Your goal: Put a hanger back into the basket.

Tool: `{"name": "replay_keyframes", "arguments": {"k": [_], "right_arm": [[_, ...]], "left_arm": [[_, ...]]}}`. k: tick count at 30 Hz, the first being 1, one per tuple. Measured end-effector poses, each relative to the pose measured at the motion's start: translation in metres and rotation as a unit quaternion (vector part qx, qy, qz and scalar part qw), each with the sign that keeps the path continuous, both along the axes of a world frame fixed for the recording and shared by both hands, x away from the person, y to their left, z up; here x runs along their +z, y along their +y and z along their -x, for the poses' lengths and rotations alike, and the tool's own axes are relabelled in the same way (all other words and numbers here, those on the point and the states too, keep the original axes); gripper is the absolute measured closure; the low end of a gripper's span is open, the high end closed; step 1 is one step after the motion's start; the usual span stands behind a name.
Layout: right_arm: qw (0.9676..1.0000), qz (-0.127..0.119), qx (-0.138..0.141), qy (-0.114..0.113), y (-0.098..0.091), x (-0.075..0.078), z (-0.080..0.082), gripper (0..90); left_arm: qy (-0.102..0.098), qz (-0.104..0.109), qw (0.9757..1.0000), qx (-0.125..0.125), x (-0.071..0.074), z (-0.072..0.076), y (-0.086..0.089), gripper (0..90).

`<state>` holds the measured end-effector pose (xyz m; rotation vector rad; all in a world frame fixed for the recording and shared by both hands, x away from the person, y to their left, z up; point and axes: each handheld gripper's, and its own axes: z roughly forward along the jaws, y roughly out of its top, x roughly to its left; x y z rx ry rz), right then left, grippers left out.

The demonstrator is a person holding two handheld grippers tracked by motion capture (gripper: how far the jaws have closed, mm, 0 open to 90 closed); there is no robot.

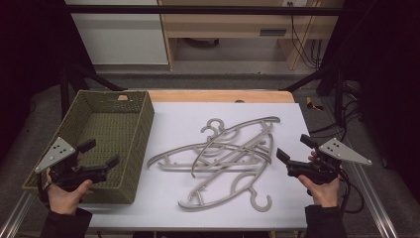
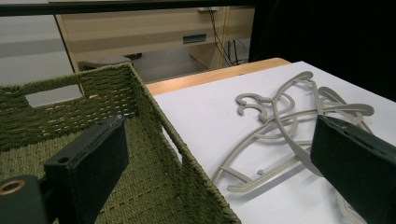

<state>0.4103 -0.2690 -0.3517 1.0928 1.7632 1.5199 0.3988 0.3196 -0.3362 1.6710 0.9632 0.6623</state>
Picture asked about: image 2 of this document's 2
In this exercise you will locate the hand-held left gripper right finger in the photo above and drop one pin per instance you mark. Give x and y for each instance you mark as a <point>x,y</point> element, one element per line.
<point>358,158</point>

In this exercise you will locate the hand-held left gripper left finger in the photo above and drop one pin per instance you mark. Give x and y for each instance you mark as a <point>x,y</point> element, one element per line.
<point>84,161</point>

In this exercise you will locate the beige plastic hanger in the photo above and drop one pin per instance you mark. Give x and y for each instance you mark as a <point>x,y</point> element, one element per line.
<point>303,76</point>
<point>362,109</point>

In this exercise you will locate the green woven basket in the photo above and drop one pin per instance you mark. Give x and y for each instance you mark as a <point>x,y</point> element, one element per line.
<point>149,186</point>

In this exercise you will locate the round grey base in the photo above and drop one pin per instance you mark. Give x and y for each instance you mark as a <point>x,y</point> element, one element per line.
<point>106,61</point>

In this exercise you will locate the white table board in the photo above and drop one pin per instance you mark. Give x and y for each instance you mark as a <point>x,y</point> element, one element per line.
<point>202,124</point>

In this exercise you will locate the black curtain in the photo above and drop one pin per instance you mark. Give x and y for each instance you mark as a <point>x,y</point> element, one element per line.
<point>327,37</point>

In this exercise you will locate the white cabinet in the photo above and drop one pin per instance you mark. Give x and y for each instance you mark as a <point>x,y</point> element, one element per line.
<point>28,40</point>

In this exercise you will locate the light wooden desk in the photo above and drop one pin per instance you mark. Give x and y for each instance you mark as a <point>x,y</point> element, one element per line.
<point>124,28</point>

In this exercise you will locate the black frame bar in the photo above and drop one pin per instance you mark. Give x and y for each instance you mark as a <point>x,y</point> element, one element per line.
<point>124,6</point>

